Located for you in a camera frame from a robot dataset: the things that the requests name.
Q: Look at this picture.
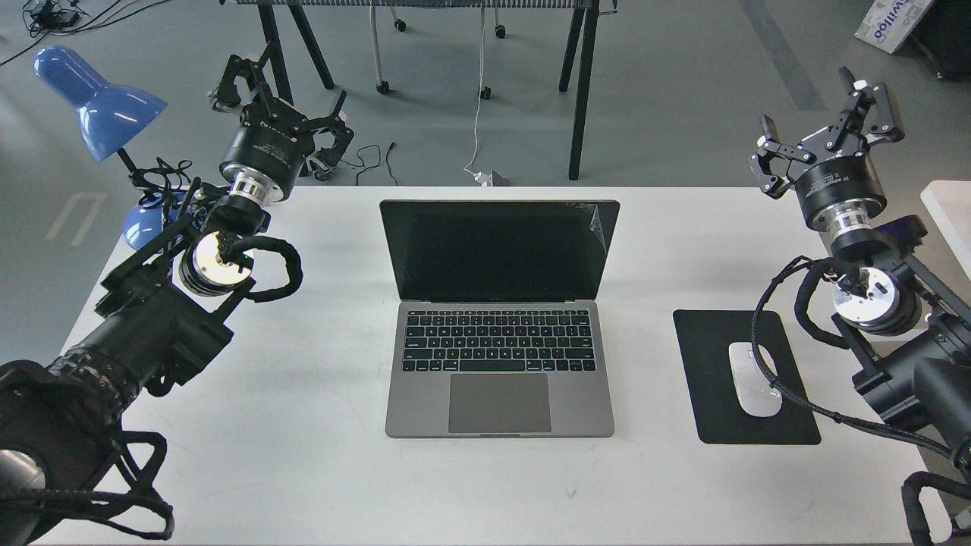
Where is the grey open laptop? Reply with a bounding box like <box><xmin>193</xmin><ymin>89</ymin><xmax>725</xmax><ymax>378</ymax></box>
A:
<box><xmin>379</xmin><ymin>199</ymin><xmax>621</xmax><ymax>438</ymax></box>

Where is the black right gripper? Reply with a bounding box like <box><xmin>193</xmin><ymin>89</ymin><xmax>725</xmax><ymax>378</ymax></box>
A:
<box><xmin>749</xmin><ymin>67</ymin><xmax>905</xmax><ymax>231</ymax></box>

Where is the white wheeled chair base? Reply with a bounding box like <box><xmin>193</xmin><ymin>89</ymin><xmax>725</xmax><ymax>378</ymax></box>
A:
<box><xmin>369</xmin><ymin>6</ymin><xmax>507</xmax><ymax>101</ymax></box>

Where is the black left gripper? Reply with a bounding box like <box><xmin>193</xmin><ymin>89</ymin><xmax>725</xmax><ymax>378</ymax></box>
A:
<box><xmin>209</xmin><ymin>42</ymin><xmax>355</xmax><ymax>202</ymax></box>

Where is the white power cable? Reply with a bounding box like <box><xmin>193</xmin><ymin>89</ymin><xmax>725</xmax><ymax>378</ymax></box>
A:
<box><xmin>463</xmin><ymin>0</ymin><xmax>488</xmax><ymax>179</ymax></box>

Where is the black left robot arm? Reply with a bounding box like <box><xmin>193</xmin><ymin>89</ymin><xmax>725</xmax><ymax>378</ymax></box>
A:
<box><xmin>2</xmin><ymin>42</ymin><xmax>354</xmax><ymax>545</ymax></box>

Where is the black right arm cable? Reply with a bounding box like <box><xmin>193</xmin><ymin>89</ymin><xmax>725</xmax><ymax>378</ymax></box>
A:
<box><xmin>750</xmin><ymin>256</ymin><xmax>971</xmax><ymax>546</ymax></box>

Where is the white computer mouse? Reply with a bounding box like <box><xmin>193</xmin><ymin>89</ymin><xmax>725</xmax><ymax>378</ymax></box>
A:
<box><xmin>728</xmin><ymin>341</ymin><xmax>783</xmax><ymax>418</ymax></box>

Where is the white power adapter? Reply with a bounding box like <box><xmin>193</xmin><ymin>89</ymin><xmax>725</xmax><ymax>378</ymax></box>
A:
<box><xmin>473</xmin><ymin>170</ymin><xmax>511</xmax><ymax>187</ymax></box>

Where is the black trestle table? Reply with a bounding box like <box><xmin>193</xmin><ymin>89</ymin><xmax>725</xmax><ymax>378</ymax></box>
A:
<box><xmin>222</xmin><ymin>0</ymin><xmax>619</xmax><ymax>181</ymax></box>

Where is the black mouse pad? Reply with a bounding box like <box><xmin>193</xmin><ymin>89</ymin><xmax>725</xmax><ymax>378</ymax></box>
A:
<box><xmin>673</xmin><ymin>309</ymin><xmax>821</xmax><ymax>446</ymax></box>

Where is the cardboard box with print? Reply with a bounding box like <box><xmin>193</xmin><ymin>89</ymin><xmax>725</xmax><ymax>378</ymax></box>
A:
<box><xmin>854</xmin><ymin>1</ymin><xmax>935</xmax><ymax>53</ymax></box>

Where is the white side table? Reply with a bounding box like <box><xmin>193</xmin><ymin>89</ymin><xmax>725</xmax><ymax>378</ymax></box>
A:
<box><xmin>920</xmin><ymin>180</ymin><xmax>970</xmax><ymax>278</ymax></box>

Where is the blue desk lamp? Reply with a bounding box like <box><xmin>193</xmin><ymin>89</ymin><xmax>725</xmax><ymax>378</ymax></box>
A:
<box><xmin>33</xmin><ymin>45</ymin><xmax>185</xmax><ymax>249</ymax></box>

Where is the black cable bundle on floor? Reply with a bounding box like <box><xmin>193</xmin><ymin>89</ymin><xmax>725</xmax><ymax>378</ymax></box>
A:
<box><xmin>0</xmin><ymin>0</ymin><xmax>171</xmax><ymax>67</ymax></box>

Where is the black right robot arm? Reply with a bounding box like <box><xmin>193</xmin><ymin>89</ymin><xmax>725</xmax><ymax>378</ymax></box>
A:
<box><xmin>748</xmin><ymin>67</ymin><xmax>970</xmax><ymax>545</ymax></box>

